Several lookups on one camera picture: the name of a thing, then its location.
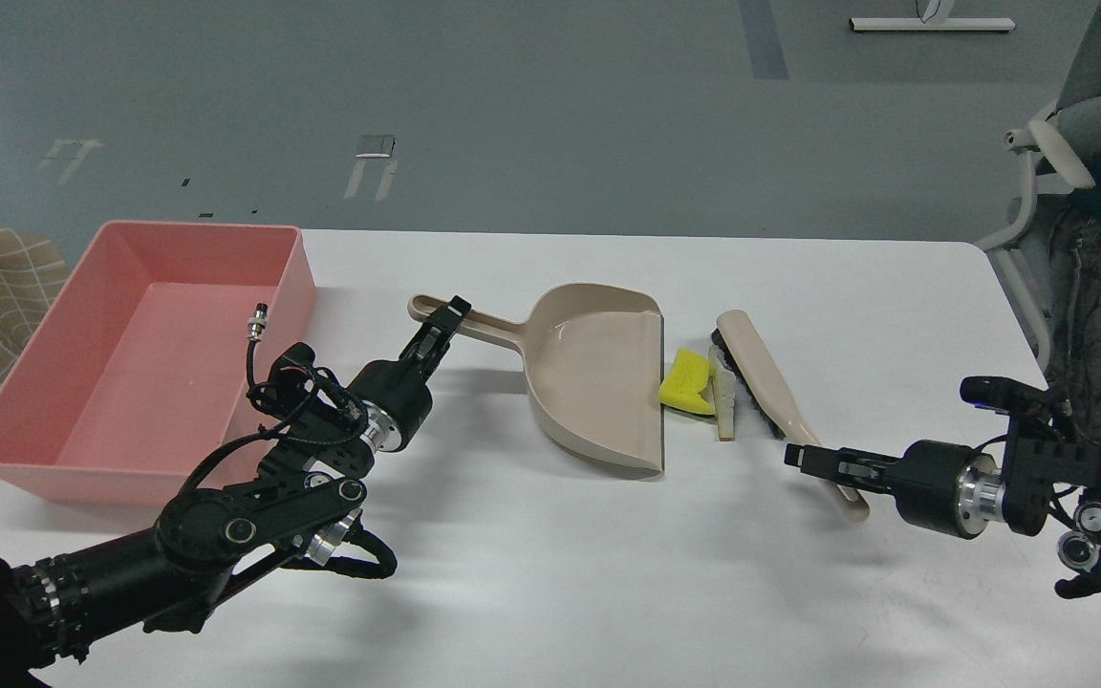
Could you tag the white table leg base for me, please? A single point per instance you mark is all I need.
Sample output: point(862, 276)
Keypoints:
point(932, 17)

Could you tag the beige plastic dustpan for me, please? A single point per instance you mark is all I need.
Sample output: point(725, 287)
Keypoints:
point(592, 357)

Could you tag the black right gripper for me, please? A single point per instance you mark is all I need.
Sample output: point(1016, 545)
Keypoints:
point(943, 487)

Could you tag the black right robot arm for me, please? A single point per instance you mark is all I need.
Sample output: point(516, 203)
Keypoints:
point(1045, 472)

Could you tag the beige hand brush black bristles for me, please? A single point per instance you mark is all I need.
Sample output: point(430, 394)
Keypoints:
point(743, 352)

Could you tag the yellow sponge piece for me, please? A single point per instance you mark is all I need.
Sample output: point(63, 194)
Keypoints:
point(684, 386)

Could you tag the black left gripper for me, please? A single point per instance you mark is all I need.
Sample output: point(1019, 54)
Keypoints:
point(395, 392)

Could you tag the silver floor plate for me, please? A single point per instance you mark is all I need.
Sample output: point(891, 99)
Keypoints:
point(375, 147)

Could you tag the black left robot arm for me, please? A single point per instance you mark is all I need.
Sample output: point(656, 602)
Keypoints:
point(287, 496)

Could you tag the pink plastic bin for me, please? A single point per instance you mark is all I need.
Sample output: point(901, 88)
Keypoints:
point(138, 369)

